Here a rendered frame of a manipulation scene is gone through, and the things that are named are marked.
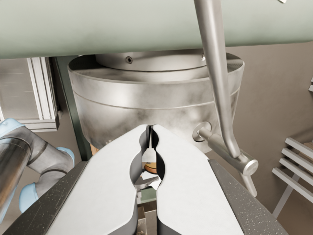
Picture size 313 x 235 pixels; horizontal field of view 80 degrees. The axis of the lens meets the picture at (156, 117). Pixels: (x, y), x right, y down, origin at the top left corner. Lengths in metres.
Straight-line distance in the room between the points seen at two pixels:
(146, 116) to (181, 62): 0.09
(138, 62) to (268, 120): 2.19
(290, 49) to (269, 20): 1.93
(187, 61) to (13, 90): 1.23
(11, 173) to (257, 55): 1.86
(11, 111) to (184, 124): 1.30
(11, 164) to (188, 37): 0.39
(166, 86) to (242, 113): 1.90
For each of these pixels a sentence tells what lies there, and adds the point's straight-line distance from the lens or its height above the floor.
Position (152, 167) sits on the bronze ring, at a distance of 0.46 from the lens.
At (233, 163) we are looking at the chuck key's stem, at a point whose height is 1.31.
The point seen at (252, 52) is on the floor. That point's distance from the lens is 1.91.
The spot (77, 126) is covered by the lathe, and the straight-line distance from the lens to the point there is 1.04.
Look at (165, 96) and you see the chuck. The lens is 0.23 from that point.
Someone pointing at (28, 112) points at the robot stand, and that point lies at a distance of 1.44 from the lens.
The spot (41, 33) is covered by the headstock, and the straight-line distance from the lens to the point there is 0.20.
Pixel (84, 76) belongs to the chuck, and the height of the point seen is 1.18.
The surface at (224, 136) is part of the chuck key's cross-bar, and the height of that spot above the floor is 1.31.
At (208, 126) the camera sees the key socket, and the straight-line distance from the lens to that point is 0.29.
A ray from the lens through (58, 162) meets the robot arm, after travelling 0.58.
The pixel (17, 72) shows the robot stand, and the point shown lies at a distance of 1.36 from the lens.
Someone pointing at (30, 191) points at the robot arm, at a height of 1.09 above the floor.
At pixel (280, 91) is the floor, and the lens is 2.30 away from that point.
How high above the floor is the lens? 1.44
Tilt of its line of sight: 59 degrees down
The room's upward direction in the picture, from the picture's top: 151 degrees clockwise
